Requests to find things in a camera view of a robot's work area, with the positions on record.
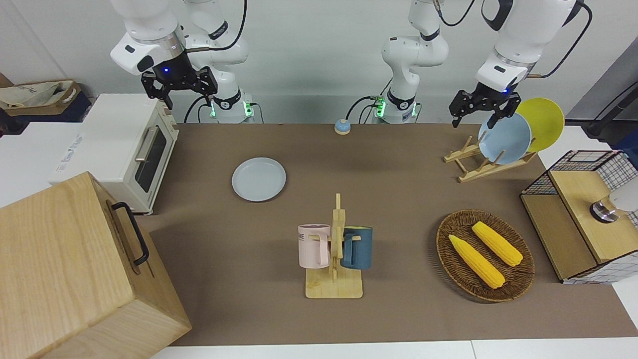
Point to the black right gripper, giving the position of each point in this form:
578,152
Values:
172,70

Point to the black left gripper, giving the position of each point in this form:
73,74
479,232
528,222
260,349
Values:
491,97

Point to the gray round plate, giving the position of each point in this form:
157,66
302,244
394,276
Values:
259,179

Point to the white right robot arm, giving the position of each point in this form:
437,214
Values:
149,30

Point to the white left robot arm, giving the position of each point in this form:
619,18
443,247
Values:
523,35

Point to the light blue plate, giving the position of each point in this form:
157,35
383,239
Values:
506,139

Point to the yellow plate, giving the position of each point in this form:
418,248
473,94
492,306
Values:
546,122

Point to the wooden dish rack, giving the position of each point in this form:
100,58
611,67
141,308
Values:
473,172

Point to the white toaster oven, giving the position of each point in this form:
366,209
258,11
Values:
109,139

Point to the dark blue bin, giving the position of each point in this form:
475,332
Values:
75,113

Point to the black floor stand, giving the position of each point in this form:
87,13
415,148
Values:
605,124

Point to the brown table mat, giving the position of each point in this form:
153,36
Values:
398,199

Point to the yellow corn cob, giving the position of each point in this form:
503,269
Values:
476,262
497,244

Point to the blue call bell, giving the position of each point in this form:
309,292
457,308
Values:
342,127

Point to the tan cloth bag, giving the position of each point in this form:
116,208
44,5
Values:
30,99

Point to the wooden shelf with grid sides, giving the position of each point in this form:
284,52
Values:
573,239

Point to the white cylinder with glass base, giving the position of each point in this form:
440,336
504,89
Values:
625,199

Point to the brown wicker basket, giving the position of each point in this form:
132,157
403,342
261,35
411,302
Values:
518,284

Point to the dark teal mug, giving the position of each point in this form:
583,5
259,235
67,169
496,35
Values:
361,249

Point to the pink mug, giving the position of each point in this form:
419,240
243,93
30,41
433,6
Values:
311,247

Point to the light wooden drawer box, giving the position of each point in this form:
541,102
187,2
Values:
65,279

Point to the wooden mug rack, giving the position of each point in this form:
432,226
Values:
334,286

